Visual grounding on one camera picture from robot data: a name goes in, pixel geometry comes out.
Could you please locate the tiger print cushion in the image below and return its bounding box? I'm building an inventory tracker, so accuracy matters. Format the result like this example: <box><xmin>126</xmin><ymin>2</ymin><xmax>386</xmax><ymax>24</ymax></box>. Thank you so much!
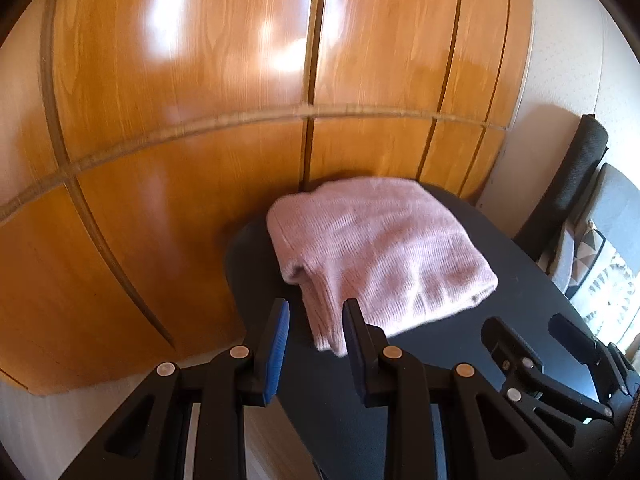
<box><xmin>565</xmin><ymin>220</ymin><xmax>640</xmax><ymax>356</ymax></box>

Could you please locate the wooden wardrobe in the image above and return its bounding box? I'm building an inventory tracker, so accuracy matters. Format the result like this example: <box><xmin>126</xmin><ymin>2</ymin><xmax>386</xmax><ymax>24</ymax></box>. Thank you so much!
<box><xmin>0</xmin><ymin>0</ymin><xmax>536</xmax><ymax>396</ymax></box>

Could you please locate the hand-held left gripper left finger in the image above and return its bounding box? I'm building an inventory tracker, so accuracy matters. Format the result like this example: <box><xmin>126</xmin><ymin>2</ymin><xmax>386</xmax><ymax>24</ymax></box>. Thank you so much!
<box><xmin>62</xmin><ymin>297</ymin><xmax>291</xmax><ymax>480</ymax></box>

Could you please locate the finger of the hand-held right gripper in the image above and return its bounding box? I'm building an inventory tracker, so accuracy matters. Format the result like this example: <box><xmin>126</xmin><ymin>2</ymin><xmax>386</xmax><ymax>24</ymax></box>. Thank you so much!
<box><xmin>481</xmin><ymin>317</ymin><xmax>615</xmax><ymax>426</ymax></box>
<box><xmin>547</xmin><ymin>312</ymin><xmax>631</xmax><ymax>401</ymax></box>

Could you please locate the black leather massage bed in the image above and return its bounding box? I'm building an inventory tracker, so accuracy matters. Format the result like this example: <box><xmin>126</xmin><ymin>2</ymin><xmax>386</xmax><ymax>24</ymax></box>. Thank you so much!
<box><xmin>222</xmin><ymin>182</ymin><xmax>621</xmax><ymax>480</ymax></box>

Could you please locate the pink knit sweater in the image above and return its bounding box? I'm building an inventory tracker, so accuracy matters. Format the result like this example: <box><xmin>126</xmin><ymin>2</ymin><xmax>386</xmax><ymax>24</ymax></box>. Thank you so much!
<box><xmin>266</xmin><ymin>176</ymin><xmax>500</xmax><ymax>358</ymax></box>

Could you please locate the grey yellow blue sofa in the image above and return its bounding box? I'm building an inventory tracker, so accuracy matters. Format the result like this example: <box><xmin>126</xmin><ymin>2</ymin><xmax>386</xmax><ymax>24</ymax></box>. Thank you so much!
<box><xmin>537</xmin><ymin>162</ymin><xmax>640</xmax><ymax>311</ymax></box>

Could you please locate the black rolled mat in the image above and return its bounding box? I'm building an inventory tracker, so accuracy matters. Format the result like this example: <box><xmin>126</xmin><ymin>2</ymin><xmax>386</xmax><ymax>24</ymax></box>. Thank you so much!
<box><xmin>512</xmin><ymin>114</ymin><xmax>610</xmax><ymax>261</ymax></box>

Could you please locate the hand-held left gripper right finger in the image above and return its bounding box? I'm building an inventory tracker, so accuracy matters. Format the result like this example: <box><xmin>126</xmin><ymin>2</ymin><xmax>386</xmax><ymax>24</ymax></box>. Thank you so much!
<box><xmin>342</xmin><ymin>298</ymin><xmax>566</xmax><ymax>480</ymax></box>

